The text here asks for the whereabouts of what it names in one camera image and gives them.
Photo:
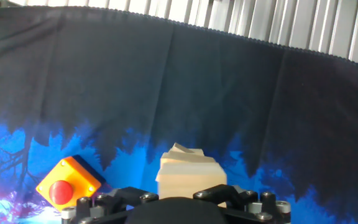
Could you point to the blue mountain print cloth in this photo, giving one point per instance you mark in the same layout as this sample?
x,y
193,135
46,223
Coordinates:
x,y
179,77

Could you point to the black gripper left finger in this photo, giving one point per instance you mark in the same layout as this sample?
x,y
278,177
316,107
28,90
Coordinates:
x,y
129,196

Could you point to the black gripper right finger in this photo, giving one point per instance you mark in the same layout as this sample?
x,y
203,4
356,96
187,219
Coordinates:
x,y
228,194

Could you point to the orange square base block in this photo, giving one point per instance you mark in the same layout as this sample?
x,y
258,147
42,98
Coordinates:
x,y
67,180

